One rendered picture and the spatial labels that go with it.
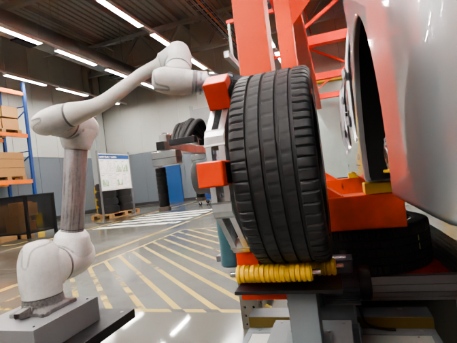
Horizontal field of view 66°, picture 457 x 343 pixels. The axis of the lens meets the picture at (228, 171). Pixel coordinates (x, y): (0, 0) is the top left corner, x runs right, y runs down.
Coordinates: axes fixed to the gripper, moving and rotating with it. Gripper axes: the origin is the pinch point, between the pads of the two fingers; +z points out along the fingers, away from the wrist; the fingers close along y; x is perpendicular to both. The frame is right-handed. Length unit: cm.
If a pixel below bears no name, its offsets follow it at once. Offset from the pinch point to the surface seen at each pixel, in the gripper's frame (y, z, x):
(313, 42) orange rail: -419, 212, 408
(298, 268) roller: 4, 8, -70
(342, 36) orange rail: -397, 261, 408
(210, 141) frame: 20.9, -20.6, -35.3
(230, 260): -27, -9, -63
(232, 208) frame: 15, -13, -54
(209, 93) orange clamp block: 21.6, -21.0, -19.1
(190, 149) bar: -9.7, -26.1, -23.8
